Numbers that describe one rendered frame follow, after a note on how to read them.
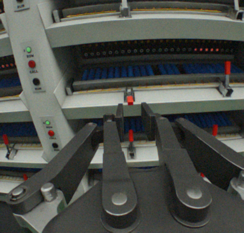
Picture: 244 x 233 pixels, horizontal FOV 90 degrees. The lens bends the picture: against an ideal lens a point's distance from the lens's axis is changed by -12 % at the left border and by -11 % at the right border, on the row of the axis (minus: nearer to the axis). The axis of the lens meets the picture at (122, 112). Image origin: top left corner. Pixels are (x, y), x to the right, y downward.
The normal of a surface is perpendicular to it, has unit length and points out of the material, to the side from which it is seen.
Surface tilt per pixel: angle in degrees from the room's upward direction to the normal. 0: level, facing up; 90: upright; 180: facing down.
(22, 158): 22
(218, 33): 112
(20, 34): 90
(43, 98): 90
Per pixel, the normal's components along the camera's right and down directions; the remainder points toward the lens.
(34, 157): -0.06, -0.69
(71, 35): 0.02, 0.72
